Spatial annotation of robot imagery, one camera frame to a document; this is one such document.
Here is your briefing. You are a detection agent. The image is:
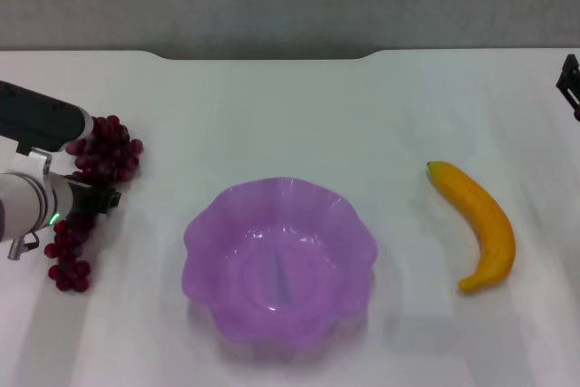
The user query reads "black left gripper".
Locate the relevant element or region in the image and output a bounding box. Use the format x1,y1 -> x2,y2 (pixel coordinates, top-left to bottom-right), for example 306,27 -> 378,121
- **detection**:
57,174 -> 123,217

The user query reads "dark red grape bunch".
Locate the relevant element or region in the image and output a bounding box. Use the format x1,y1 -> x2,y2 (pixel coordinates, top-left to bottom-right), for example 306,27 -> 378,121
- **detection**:
43,114 -> 145,294

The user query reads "yellow banana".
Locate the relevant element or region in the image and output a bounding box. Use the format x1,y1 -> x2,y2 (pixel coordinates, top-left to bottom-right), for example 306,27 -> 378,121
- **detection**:
425,160 -> 517,295

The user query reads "purple translucent wavy bowl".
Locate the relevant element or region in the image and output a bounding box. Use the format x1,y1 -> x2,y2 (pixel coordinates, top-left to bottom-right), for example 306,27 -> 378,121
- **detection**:
181,176 -> 378,353

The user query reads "silver cable connector plug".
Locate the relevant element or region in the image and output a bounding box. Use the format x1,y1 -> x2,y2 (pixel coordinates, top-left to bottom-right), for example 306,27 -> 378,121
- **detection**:
6,231 -> 41,262

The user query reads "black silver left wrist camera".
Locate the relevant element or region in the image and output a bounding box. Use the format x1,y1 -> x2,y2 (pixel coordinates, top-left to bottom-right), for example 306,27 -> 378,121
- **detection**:
0,80 -> 95,153

